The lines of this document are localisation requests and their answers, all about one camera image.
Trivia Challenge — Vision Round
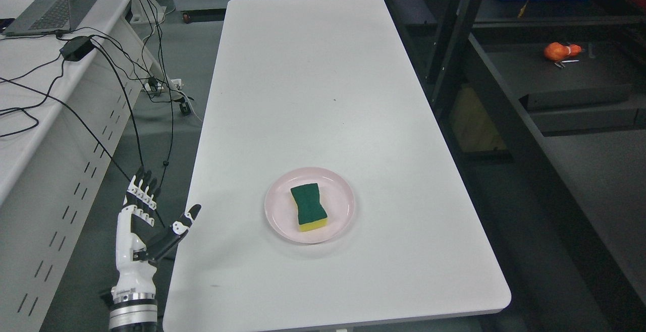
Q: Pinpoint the black metal rack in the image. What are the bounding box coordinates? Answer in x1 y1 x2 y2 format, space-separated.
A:
391 0 644 331

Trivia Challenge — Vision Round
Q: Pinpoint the black power adapter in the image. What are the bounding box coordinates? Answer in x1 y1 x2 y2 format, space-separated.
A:
59 36 95 62

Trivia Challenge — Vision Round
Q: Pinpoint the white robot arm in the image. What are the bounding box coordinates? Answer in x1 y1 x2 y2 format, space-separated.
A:
109 293 158 331

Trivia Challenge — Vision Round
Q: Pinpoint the orange handled tool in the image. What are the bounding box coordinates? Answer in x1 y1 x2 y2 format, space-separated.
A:
543 42 583 62

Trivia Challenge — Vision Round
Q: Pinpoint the green yellow sponge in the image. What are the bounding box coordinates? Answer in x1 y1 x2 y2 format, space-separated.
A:
290 183 328 232

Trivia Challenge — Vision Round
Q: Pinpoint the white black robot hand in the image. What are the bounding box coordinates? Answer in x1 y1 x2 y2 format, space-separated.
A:
111 167 201 303

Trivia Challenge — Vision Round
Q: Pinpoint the white power strip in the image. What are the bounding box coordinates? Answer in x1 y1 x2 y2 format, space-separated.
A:
142 79 184 96

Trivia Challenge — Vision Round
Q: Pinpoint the pink plate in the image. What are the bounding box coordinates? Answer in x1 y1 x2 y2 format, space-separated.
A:
264 167 356 244

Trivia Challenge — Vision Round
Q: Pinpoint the grey laptop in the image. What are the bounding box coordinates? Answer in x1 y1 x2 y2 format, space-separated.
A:
3 0 97 37

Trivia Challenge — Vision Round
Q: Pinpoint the white side desk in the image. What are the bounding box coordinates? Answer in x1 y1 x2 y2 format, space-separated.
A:
1 0 163 331

